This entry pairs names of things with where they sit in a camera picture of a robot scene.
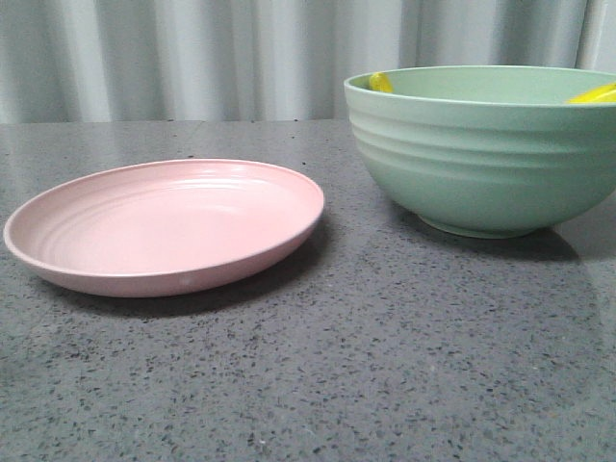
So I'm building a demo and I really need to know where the white pleated curtain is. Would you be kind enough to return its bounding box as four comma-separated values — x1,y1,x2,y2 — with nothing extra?
1,1,615,123

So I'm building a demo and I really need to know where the green ribbed bowl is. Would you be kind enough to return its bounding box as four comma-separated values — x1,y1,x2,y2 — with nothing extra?
344,65,615,239

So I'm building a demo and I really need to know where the pink plate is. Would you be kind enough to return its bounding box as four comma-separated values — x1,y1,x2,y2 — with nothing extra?
4,159,324,297

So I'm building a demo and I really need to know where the yellow banana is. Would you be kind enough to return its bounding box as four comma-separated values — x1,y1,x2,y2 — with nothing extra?
369,72,615,104

